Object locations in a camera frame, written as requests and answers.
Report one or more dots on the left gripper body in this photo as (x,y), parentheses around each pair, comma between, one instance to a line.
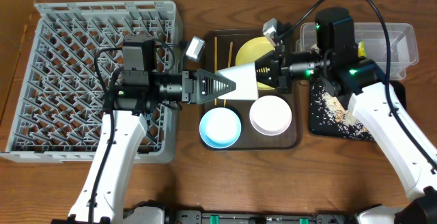
(188,86)

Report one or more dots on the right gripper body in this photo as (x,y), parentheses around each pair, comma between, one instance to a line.
(282,68)

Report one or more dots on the pink white bowl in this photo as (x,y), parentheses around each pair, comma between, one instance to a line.
(270,115)

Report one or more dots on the light blue bowl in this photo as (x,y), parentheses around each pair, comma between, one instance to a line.
(220,128)

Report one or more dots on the green orange snack wrapper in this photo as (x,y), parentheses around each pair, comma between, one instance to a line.
(361,49)

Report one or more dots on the white cup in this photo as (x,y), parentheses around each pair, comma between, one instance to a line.
(244,76)

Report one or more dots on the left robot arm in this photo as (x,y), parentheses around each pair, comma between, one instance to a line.
(130,98)

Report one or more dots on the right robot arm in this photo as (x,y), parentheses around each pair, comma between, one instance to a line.
(363,89)

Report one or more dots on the spilled rice food waste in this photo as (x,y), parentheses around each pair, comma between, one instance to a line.
(338,114)

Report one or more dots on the black waste tray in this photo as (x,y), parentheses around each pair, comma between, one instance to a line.
(327,118)

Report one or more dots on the yellow round plate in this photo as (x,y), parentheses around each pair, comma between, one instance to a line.
(252,50)

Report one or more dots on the dark brown serving tray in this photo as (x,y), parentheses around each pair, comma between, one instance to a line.
(249,138)

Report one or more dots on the clear plastic bin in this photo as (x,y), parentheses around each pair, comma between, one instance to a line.
(403,44)

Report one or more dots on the grey plastic dish rack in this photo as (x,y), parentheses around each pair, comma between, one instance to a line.
(58,115)

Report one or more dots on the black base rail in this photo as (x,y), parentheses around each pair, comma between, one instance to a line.
(145,211)

